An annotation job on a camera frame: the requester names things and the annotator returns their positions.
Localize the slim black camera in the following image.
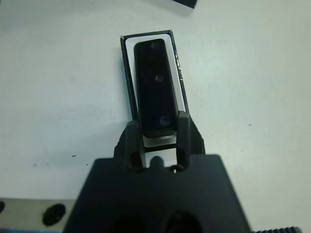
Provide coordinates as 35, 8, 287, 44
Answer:
133, 38, 178, 139

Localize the black box base white inlay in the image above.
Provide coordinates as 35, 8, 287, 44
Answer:
120, 29, 192, 169

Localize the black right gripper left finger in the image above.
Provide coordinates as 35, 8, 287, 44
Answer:
114, 120, 146, 172

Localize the black box lid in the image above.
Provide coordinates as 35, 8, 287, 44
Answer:
170, 0, 200, 10

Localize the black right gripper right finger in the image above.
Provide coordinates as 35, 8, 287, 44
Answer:
176, 111, 207, 169

